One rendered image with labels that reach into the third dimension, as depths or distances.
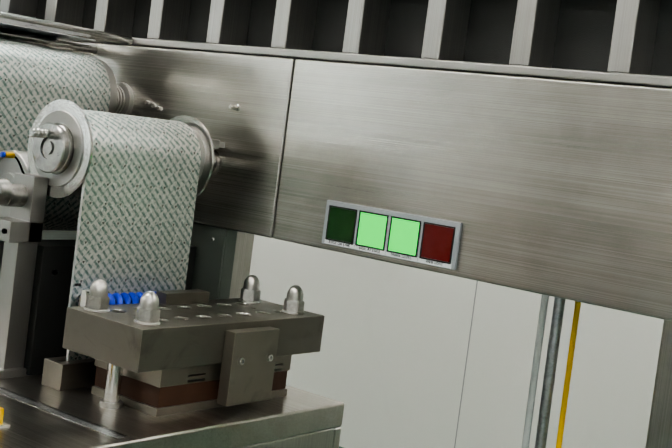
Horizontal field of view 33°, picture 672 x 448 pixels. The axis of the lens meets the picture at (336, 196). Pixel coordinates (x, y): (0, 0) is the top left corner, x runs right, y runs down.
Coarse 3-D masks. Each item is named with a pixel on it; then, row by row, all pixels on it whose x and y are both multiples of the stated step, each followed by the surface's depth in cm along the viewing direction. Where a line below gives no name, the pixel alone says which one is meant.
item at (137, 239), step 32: (96, 192) 170; (128, 192) 174; (160, 192) 180; (192, 192) 185; (96, 224) 170; (128, 224) 175; (160, 224) 181; (192, 224) 186; (96, 256) 171; (128, 256) 176; (160, 256) 182; (128, 288) 177; (160, 288) 183
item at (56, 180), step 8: (56, 112) 171; (64, 112) 170; (48, 120) 172; (56, 120) 171; (64, 120) 170; (72, 120) 169; (72, 128) 168; (80, 128) 168; (192, 128) 189; (80, 136) 167; (80, 144) 167; (200, 144) 187; (80, 152) 167; (72, 160) 168; (80, 160) 167; (72, 168) 168; (200, 168) 187; (48, 176) 171; (56, 176) 170; (64, 176) 169; (72, 176) 168; (200, 176) 188; (48, 184) 171; (56, 184) 170; (64, 184) 169
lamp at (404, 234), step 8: (392, 224) 173; (400, 224) 172; (408, 224) 171; (416, 224) 170; (392, 232) 173; (400, 232) 172; (408, 232) 171; (416, 232) 170; (392, 240) 173; (400, 240) 172; (408, 240) 171; (416, 240) 170; (392, 248) 173; (400, 248) 172; (408, 248) 171
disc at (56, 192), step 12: (48, 108) 172; (60, 108) 171; (72, 108) 169; (36, 120) 174; (84, 120) 167; (84, 132) 167; (84, 144) 167; (84, 156) 167; (84, 168) 167; (72, 180) 168; (48, 192) 172; (60, 192) 170; (72, 192) 169
